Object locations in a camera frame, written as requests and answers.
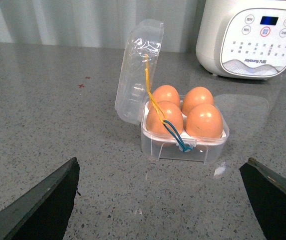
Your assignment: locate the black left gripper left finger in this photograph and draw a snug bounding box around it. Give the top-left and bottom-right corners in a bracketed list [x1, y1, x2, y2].
[0, 157, 80, 240]

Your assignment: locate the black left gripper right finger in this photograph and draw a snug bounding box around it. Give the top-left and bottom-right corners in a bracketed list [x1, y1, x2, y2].
[240, 157, 286, 240]

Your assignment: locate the brown top egg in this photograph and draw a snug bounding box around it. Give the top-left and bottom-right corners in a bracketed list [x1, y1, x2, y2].
[185, 103, 223, 138]

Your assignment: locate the clear plastic egg box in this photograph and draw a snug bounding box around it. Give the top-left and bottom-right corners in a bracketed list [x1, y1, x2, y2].
[115, 19, 229, 164]

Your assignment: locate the brown egg box right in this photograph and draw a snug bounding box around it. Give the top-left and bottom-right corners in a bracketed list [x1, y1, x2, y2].
[181, 86, 215, 116]

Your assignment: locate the brown egg box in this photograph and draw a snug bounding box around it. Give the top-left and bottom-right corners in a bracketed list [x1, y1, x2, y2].
[152, 84, 180, 110]
[181, 86, 215, 116]
[146, 100, 184, 135]

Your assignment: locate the brown egg box front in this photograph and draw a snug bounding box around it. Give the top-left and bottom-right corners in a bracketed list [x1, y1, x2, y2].
[146, 100, 184, 135]

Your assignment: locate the brown egg box back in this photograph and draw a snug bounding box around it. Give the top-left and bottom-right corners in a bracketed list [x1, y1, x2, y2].
[152, 84, 180, 110]

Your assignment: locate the blue rubber band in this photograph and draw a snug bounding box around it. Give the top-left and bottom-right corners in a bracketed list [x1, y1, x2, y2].
[163, 119, 192, 153]

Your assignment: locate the white Joyoung cooker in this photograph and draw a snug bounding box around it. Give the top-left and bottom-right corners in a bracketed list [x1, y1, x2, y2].
[196, 0, 286, 79]

